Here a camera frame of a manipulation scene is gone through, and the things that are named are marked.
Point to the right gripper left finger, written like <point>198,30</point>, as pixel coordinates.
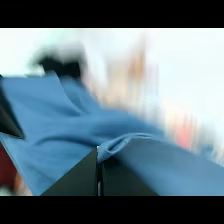
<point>78,180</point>

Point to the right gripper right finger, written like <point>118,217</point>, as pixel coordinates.
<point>123,181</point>

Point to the blue T-shirt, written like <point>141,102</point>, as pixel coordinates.
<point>66,126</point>

